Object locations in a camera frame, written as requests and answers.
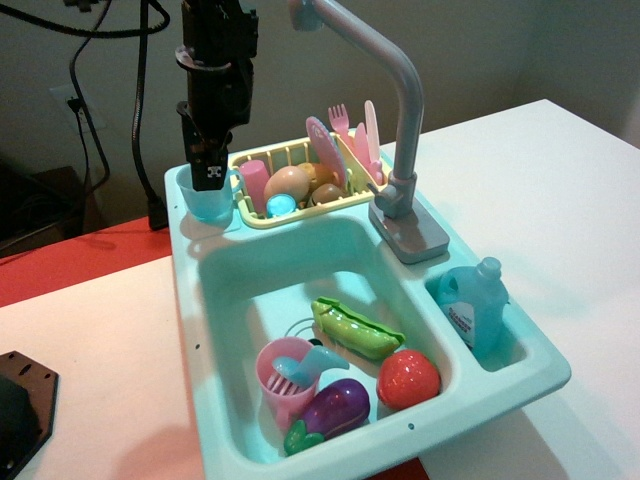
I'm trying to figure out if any pink cup in rack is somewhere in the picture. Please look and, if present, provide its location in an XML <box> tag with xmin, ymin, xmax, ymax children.
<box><xmin>239</xmin><ymin>159</ymin><xmax>270</xmax><ymax>213</ymax></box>

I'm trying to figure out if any pink fork in cup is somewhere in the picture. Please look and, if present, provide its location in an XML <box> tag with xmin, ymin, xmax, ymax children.
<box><xmin>266</xmin><ymin>372</ymin><xmax>304</xmax><ymax>396</ymax></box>

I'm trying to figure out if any pink toy fork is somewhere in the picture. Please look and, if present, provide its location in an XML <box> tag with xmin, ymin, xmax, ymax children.
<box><xmin>328</xmin><ymin>104</ymin><xmax>354</xmax><ymax>149</ymax></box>

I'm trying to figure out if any purple toy eggplant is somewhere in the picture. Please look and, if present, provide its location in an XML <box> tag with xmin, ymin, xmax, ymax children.
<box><xmin>283</xmin><ymin>378</ymin><xmax>371</xmax><ymax>456</ymax></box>

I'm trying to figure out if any blue dish soap bottle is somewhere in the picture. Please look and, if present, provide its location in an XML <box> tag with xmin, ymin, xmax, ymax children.
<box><xmin>435</xmin><ymin>257</ymin><xmax>509</xmax><ymax>359</ymax></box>

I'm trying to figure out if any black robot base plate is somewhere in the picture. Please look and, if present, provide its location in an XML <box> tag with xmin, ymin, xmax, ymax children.
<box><xmin>1</xmin><ymin>351</ymin><xmax>59</xmax><ymax>479</ymax></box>

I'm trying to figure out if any grey toy faucet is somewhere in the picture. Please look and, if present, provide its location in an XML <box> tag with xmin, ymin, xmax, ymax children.
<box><xmin>288</xmin><ymin>1</ymin><xmax>449</xmax><ymax>264</ymax></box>

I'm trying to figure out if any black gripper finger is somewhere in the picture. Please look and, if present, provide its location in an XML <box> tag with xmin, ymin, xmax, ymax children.
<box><xmin>178</xmin><ymin>110</ymin><xmax>206</xmax><ymax>190</ymax></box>
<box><xmin>202</xmin><ymin>130</ymin><xmax>231</xmax><ymax>191</ymax></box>

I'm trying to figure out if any white wall outlet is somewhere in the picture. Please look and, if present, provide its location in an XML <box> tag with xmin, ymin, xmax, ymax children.
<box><xmin>49</xmin><ymin>83</ymin><xmax>106</xmax><ymax>133</ymax></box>

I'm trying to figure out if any teal toy sink unit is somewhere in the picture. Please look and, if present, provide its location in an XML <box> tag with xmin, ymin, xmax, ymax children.
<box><xmin>164</xmin><ymin>169</ymin><xmax>571</xmax><ymax>479</ymax></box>

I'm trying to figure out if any red toy strawberry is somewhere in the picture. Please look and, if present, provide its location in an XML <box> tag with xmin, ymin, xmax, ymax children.
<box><xmin>376</xmin><ymin>349</ymin><xmax>441</xmax><ymax>410</ymax></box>

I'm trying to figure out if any black corrugated cable conduit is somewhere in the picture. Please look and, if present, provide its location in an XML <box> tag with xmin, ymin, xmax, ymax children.
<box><xmin>130</xmin><ymin>0</ymin><xmax>171</xmax><ymax>231</ymax></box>

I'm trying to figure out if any blue toy spoon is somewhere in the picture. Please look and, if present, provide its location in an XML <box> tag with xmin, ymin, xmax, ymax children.
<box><xmin>272</xmin><ymin>345</ymin><xmax>350</xmax><ymax>388</ymax></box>

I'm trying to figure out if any beige toy egg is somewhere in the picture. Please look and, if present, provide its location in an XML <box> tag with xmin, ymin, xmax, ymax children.
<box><xmin>264</xmin><ymin>166</ymin><xmax>310</xmax><ymax>202</ymax></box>

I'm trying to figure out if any translucent blue cup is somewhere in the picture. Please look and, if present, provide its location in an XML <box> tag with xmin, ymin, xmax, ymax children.
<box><xmin>176</xmin><ymin>166</ymin><xmax>244</xmax><ymax>222</ymax></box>

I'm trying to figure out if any black power cable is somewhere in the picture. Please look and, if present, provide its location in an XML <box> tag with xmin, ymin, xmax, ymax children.
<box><xmin>66</xmin><ymin>0</ymin><xmax>172</xmax><ymax>194</ymax></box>

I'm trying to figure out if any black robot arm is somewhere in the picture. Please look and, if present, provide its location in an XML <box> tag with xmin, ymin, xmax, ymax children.
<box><xmin>175</xmin><ymin>1</ymin><xmax>259</xmax><ymax>191</ymax></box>

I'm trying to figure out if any green toy pea pod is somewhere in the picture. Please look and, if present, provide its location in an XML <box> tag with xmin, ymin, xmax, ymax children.
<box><xmin>311</xmin><ymin>297</ymin><xmax>406</xmax><ymax>360</ymax></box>

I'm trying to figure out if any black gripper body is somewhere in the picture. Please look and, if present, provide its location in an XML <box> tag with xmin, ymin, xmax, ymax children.
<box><xmin>176</xmin><ymin>59</ymin><xmax>254</xmax><ymax>150</ymax></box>

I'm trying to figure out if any pink toy plate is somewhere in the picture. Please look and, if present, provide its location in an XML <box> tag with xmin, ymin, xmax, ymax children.
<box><xmin>305</xmin><ymin>116</ymin><xmax>347</xmax><ymax>187</ymax></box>

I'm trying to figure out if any small blue cup in rack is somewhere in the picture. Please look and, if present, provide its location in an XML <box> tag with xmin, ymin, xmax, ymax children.
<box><xmin>266</xmin><ymin>193</ymin><xmax>297</xmax><ymax>218</ymax></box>

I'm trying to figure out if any brown toy potato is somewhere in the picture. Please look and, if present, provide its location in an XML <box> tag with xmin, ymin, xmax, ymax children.
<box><xmin>298</xmin><ymin>163</ymin><xmax>346</xmax><ymax>207</ymax></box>

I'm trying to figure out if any yellow dish rack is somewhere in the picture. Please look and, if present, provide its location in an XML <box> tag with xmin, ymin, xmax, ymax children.
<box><xmin>228</xmin><ymin>133</ymin><xmax>374</xmax><ymax>229</ymax></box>

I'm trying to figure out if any pink cup in sink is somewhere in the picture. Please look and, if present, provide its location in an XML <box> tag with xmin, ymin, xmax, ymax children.
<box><xmin>255</xmin><ymin>337</ymin><xmax>319</xmax><ymax>432</ymax></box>

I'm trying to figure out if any pink toy knife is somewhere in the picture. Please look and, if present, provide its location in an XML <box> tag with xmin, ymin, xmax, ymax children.
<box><xmin>364</xmin><ymin>100</ymin><xmax>380</xmax><ymax>162</ymax></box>

